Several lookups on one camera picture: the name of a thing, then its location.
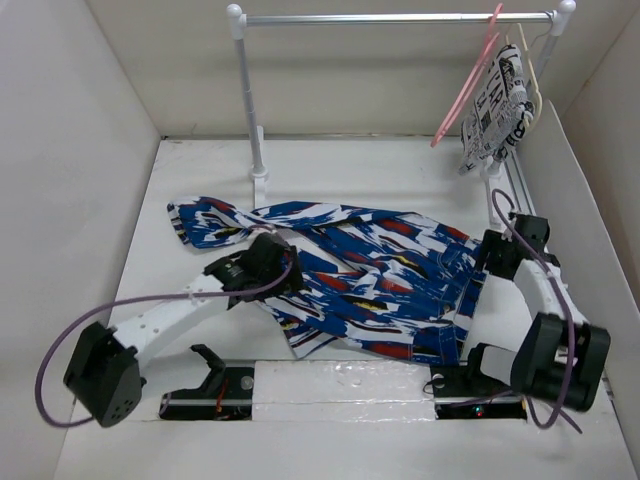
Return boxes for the white metal clothes rack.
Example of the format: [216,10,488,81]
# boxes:
[226,1,577,207]

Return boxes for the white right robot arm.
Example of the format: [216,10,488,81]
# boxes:
[462,213,611,412]

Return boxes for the pink plastic hanger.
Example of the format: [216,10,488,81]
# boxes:
[430,3,503,148]

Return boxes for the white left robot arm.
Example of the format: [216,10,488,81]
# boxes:
[64,233,303,428]

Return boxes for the cream plastic hanger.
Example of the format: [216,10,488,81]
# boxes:
[516,23,543,132]

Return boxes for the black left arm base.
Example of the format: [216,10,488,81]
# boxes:
[158,344,255,421]

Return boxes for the white foam front board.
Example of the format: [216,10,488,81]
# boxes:
[252,360,435,423]

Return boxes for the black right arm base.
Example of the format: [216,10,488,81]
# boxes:
[423,343,527,420]

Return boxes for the blue white red patterned trousers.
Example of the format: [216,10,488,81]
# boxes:
[167,196,486,366]

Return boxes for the black white printed garment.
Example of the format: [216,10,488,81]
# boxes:
[458,44,536,175]

